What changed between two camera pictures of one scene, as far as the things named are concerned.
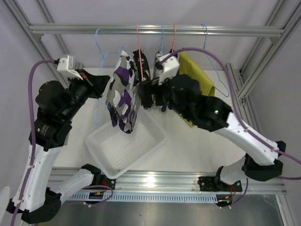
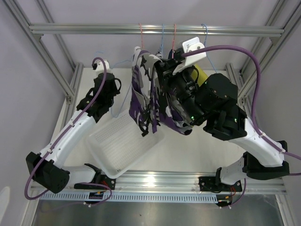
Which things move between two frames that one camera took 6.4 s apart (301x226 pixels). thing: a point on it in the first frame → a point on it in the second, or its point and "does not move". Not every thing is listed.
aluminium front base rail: [63, 180] does not move
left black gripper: [95, 84] → [115, 92]
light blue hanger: [100, 67] → [129, 90]
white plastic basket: [116, 151] does not move
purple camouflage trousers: [123, 93] → [150, 100]
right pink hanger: [174, 37] does not move
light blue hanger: [161, 46] does not move
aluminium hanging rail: [71, 29] does not move
